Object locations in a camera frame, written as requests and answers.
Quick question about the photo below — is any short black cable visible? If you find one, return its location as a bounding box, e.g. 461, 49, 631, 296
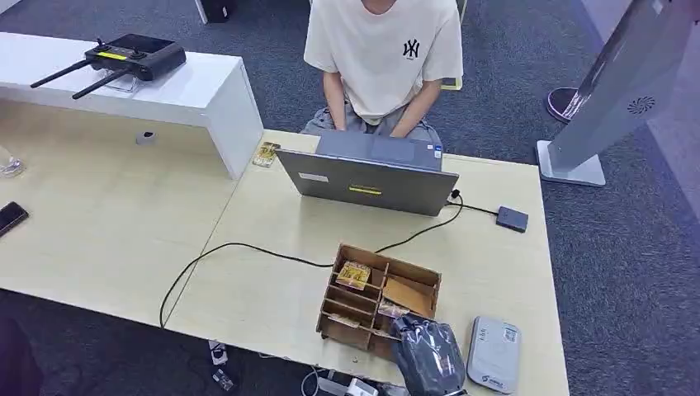
445, 200, 499, 217

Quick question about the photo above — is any clear glass item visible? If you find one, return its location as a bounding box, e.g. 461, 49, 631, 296
0, 144, 26, 179

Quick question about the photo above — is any long black cable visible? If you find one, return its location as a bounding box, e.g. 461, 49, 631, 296
158, 191, 465, 329

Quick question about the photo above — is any dark round base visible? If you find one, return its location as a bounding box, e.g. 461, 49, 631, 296
546, 87, 582, 125

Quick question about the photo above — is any wooden compartment box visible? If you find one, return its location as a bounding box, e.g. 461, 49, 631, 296
315, 243, 442, 363

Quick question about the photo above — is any pale printed card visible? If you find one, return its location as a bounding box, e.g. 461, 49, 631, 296
377, 301, 410, 320

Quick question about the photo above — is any white cable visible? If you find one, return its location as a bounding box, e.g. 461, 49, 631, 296
300, 365, 322, 396

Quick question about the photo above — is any power strip on floor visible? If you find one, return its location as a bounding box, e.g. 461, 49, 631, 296
207, 339, 229, 366

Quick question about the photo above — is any person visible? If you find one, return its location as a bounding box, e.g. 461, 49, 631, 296
300, 0, 465, 144

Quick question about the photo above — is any black smartphone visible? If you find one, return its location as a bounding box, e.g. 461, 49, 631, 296
0, 201, 30, 238

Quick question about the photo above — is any grey laptop with yellow sticker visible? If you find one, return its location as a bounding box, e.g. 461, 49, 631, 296
275, 130, 461, 218

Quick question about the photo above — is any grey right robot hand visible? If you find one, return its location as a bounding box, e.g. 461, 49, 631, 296
390, 313, 467, 396

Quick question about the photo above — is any grey standing kiosk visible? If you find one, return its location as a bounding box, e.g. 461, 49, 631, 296
536, 0, 700, 188

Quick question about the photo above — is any white desk riser shelf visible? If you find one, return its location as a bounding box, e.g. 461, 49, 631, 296
0, 31, 265, 182

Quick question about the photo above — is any small floor adapter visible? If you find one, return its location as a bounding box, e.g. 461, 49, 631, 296
211, 369, 237, 393

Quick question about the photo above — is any light grey flat device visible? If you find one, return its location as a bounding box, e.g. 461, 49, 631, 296
466, 315, 522, 396

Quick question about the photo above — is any white power adapter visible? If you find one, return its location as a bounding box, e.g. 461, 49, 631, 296
318, 371, 380, 396

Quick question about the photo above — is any black remote controller with antennas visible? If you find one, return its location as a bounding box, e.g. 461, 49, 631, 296
30, 33, 187, 101

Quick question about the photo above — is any clear plastic stand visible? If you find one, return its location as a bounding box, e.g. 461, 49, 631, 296
103, 73, 139, 93

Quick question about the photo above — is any black box on floor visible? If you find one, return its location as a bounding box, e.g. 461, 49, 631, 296
195, 0, 239, 25

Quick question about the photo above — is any yellow printed card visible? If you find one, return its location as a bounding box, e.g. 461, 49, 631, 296
252, 142, 281, 168
334, 261, 372, 290

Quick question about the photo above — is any dark grey external drive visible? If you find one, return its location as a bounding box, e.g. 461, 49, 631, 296
495, 205, 530, 234

